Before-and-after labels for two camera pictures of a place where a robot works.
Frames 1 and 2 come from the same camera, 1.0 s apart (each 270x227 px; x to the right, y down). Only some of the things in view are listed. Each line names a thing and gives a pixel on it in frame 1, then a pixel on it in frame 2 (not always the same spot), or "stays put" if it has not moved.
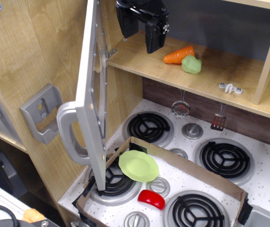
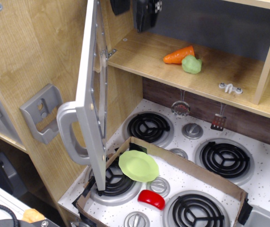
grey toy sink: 260,217 stays put
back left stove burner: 151,127 stays put
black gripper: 154,11 -> 146,13
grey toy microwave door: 91,101 stays put
